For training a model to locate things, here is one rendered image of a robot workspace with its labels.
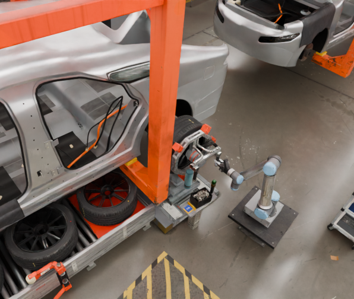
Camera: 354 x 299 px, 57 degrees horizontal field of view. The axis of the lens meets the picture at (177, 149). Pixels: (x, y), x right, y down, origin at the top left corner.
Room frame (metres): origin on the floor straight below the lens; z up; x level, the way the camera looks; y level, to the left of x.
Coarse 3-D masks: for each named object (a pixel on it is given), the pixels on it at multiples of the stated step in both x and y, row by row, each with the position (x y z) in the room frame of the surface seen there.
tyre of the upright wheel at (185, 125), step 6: (180, 120) 2.69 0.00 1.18; (186, 120) 2.70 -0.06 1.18; (192, 120) 2.74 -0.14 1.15; (174, 126) 2.60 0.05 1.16; (180, 126) 2.60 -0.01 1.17; (186, 126) 2.61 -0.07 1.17; (192, 126) 2.62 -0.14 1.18; (198, 126) 2.67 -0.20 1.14; (174, 132) 2.54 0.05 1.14; (180, 132) 2.52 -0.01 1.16; (186, 132) 2.53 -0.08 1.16; (192, 132) 2.61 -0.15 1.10; (174, 138) 2.47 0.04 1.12; (180, 138) 2.47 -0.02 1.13; (204, 138) 2.77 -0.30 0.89; (174, 150) 2.42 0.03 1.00; (180, 168) 2.52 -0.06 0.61
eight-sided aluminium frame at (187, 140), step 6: (198, 132) 2.61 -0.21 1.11; (186, 138) 2.49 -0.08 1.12; (192, 138) 2.50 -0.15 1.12; (210, 138) 2.70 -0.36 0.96; (186, 144) 2.43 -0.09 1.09; (174, 156) 2.36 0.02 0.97; (180, 156) 2.37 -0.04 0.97; (174, 162) 2.37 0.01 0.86; (174, 168) 2.33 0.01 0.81; (186, 168) 2.52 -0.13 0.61; (180, 174) 2.40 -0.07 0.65
